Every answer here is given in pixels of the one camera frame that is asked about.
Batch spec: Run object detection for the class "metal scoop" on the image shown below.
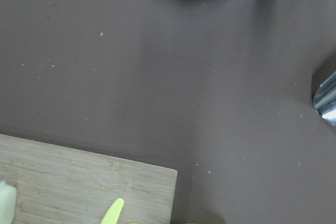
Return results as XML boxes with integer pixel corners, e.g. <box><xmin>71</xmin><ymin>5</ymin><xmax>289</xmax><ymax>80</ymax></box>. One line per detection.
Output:
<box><xmin>312</xmin><ymin>72</ymin><xmax>335</xmax><ymax>126</ymax></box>

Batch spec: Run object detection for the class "yellow plastic knife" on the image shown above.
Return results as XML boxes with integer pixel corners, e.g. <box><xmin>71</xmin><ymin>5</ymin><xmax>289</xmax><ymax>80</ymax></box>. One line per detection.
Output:
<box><xmin>100</xmin><ymin>197</ymin><xmax>124</xmax><ymax>224</ymax></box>

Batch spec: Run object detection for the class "wooden cutting board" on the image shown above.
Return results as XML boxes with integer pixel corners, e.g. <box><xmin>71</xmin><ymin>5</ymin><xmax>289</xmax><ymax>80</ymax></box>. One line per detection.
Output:
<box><xmin>1</xmin><ymin>135</ymin><xmax>177</xmax><ymax>223</ymax></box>

